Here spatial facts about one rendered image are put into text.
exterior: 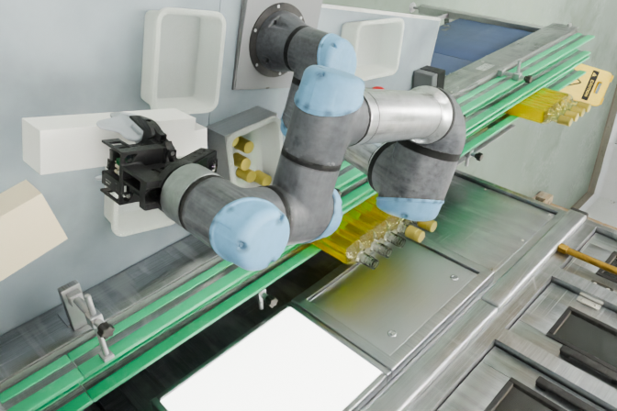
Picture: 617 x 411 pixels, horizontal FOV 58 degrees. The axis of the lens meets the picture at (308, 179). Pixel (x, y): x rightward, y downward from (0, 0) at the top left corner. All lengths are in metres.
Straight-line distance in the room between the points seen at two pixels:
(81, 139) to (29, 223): 0.39
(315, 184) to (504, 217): 1.36
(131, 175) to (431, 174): 0.51
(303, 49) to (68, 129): 0.66
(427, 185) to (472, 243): 0.85
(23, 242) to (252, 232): 0.69
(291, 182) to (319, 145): 0.06
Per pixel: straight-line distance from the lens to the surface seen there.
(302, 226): 0.65
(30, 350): 1.30
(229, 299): 1.40
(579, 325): 1.64
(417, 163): 0.97
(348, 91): 0.62
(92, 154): 0.83
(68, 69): 1.18
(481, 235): 1.85
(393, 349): 1.41
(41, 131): 0.79
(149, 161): 0.73
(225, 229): 0.58
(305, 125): 0.63
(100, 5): 1.19
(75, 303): 1.22
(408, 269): 1.62
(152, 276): 1.37
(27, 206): 1.15
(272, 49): 1.37
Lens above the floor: 1.81
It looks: 38 degrees down
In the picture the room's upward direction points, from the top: 116 degrees clockwise
